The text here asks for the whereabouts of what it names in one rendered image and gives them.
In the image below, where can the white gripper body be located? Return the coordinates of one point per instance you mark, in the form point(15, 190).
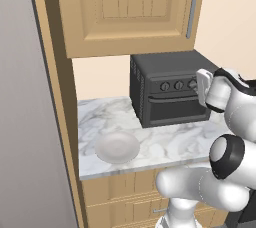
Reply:
point(203, 85)

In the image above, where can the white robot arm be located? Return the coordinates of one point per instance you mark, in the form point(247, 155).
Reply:
point(240, 168)

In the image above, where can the black toaster oven knob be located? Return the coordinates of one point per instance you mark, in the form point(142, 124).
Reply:
point(191, 84)
point(179, 85)
point(165, 86)

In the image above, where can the toaster oven door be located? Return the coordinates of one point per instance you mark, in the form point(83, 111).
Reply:
point(176, 112)

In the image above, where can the black toaster oven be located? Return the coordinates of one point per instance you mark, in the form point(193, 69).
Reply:
point(166, 68)

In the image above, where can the white plate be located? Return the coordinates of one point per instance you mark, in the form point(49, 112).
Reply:
point(116, 147)

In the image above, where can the wooden cupboard door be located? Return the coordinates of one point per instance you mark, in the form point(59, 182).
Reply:
point(126, 8)

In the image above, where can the wooden drawer front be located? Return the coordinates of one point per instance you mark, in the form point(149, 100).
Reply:
point(116, 185)
point(126, 213)

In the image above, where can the dark grey appliance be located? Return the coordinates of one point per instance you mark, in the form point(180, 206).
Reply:
point(245, 218)

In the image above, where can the tall wooden side panel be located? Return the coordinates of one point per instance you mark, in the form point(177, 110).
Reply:
point(61, 82)

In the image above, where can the grey fridge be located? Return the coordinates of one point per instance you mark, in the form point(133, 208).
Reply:
point(30, 112)

